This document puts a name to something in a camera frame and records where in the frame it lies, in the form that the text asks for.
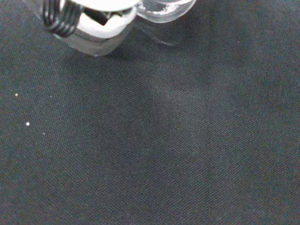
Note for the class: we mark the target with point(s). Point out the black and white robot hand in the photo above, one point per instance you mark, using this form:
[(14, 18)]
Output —
[(98, 23)]

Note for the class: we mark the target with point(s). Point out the black bench cloth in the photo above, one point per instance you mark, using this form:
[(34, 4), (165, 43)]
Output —
[(150, 140)]

